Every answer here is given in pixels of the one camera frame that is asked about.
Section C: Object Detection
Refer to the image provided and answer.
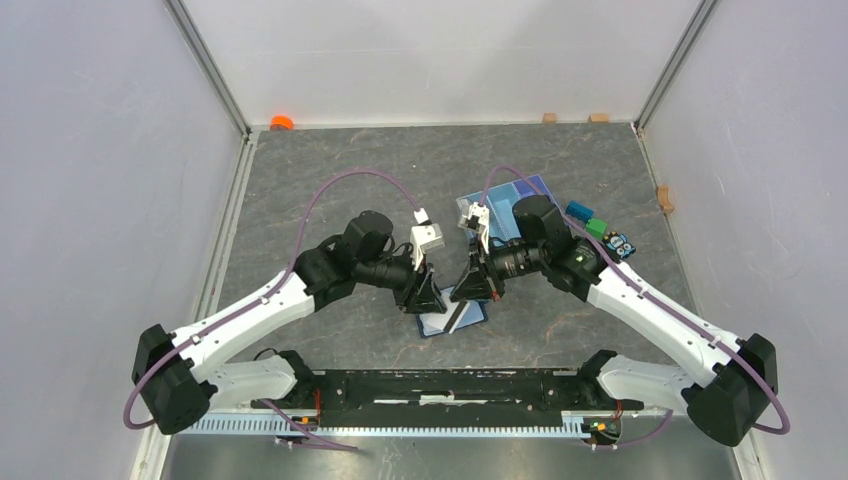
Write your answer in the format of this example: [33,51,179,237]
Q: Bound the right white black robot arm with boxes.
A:
[451,194,789,447]

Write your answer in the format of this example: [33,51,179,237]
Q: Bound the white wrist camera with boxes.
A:
[410,223,445,270]
[457,200,490,256]

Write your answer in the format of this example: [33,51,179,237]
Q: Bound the black owl pattern block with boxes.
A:
[602,231,636,260]

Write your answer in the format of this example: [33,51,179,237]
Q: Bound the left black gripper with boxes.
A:
[356,244,447,316]

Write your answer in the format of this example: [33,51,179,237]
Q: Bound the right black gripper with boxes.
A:
[450,233,547,302]

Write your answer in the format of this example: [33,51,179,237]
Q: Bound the blue card holder wallet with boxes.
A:
[416,287,488,338]

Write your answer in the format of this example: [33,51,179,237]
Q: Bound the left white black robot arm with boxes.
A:
[124,210,447,435]

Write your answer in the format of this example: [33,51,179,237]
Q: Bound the curved wooden piece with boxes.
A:
[656,185,675,215]

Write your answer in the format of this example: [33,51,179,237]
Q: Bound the orange round cap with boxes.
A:
[269,115,294,130]

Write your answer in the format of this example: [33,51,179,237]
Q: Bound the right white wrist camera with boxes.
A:
[457,200,490,256]

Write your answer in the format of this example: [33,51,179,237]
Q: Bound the blue purple three-bin tray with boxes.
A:
[486,174,560,244]

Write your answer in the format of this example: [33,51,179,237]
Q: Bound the grey credit card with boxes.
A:
[443,301,468,334]

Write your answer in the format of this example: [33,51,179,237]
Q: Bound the blue toy brick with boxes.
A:
[565,201,594,224]

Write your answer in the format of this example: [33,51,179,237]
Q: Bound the green toy brick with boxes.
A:
[585,217,608,240]

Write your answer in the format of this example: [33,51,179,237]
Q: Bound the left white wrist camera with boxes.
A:
[410,223,445,270]

